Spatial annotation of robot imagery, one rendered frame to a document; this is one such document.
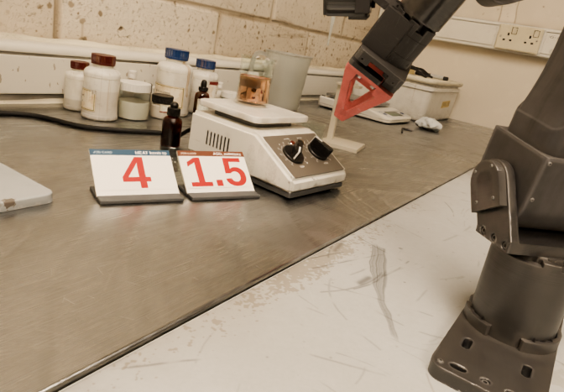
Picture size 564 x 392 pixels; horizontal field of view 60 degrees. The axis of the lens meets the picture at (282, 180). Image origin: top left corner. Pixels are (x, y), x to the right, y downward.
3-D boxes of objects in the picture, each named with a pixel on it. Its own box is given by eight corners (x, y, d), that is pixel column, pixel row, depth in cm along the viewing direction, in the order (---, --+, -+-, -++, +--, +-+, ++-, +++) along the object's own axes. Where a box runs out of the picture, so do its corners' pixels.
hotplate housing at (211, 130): (344, 189, 70) (356, 135, 68) (289, 202, 60) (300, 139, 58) (236, 146, 83) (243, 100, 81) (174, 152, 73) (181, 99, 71)
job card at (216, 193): (259, 198, 60) (265, 165, 58) (192, 201, 54) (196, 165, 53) (237, 181, 64) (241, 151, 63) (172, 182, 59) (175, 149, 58)
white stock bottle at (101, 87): (117, 116, 89) (122, 55, 86) (117, 123, 83) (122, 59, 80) (81, 112, 87) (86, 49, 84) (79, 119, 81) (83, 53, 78)
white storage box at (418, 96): (454, 120, 189) (465, 83, 185) (425, 124, 159) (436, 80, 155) (382, 102, 205) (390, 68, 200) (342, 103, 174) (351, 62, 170)
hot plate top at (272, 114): (310, 122, 72) (311, 116, 72) (257, 124, 63) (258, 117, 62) (252, 104, 79) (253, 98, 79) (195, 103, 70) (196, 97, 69)
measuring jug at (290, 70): (251, 107, 127) (261, 49, 123) (236, 98, 138) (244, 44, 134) (313, 114, 135) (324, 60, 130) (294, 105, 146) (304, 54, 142)
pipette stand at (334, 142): (364, 148, 103) (378, 86, 99) (356, 154, 95) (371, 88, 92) (328, 138, 105) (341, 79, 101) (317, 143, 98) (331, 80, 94)
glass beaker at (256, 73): (226, 102, 72) (233, 47, 70) (253, 104, 76) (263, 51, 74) (249, 112, 68) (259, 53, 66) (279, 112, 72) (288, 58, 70)
